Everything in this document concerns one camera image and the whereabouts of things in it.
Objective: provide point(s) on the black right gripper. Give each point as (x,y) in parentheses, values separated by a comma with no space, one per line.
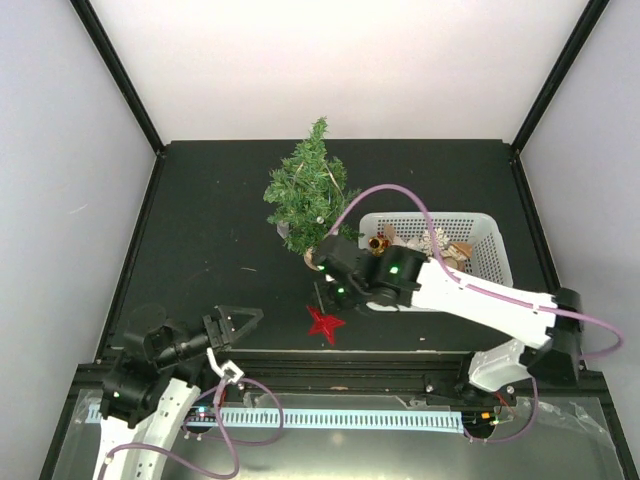
(328,297)

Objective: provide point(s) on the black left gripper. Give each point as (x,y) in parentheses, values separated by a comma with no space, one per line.
(217,331)

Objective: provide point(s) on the red star ornament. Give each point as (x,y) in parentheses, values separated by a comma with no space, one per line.
(324,324)

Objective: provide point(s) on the small green christmas tree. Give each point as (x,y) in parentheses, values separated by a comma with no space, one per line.
(309,191)

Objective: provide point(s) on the white perforated plastic basket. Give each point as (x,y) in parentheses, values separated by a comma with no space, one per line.
(488,261)

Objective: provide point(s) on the white snowflake ornament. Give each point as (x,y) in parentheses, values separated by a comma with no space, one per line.
(438,239)

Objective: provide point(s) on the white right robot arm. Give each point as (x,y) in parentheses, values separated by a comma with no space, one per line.
(543,341)

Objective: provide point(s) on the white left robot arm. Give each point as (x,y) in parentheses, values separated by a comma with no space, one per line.
(136,440)

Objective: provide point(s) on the gold bell ornament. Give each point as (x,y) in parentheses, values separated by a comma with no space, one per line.
(378,245)

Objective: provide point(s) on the burlap bow with berries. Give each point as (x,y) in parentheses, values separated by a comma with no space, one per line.
(391,235)

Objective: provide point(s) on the clear plastic battery box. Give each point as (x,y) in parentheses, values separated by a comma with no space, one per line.
(282,229)

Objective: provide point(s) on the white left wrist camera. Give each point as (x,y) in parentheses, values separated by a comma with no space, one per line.
(228,371)

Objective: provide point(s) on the white slotted cable duct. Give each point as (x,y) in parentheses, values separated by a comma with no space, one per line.
(333,419)

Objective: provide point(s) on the black frame post back left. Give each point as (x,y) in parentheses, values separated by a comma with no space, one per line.
(99,37)

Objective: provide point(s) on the black frame post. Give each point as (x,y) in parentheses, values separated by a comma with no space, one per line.
(577,39)
(99,37)

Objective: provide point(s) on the black frame post back right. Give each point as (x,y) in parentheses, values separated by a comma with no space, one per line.
(577,39)

